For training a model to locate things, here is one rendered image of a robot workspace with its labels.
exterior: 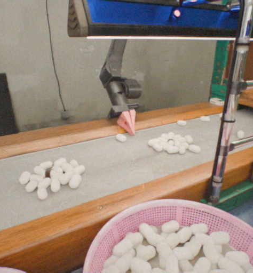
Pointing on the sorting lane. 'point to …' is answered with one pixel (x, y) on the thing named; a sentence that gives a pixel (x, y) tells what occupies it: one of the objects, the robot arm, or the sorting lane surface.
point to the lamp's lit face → (165, 38)
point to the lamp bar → (154, 19)
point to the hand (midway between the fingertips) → (132, 133)
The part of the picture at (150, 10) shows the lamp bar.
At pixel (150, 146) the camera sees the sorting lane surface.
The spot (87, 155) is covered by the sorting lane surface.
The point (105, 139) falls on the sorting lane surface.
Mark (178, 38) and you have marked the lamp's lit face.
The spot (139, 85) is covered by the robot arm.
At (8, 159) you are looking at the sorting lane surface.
